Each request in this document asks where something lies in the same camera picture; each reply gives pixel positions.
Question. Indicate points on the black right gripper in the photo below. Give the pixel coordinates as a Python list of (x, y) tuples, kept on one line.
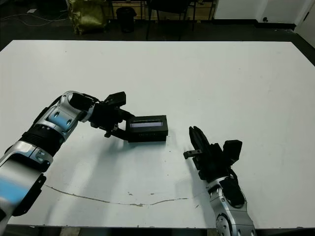
[(212, 162)]

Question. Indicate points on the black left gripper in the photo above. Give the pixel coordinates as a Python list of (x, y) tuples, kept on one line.
[(107, 118)]

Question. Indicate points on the black box lid with window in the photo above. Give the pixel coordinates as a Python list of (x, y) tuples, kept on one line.
[(147, 136)]

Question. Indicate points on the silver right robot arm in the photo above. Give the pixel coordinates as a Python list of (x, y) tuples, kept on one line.
[(233, 218)]

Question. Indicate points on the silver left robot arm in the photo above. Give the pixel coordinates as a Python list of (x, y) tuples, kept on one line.
[(22, 172)]

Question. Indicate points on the black trash bin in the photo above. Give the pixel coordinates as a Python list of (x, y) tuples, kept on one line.
[(126, 20)]

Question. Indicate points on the large crinkled plastic bag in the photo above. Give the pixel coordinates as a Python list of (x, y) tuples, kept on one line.
[(87, 16)]

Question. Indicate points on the black chair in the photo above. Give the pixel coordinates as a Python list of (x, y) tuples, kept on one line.
[(169, 5)]

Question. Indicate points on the white paper sheet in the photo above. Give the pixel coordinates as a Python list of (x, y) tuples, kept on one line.
[(31, 11)]

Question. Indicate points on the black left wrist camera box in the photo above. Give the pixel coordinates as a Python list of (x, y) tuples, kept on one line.
[(116, 98)]

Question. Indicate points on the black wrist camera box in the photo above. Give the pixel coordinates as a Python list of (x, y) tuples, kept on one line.
[(116, 98), (233, 150)]

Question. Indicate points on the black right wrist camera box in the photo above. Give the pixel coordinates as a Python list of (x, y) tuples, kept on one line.
[(233, 150)]

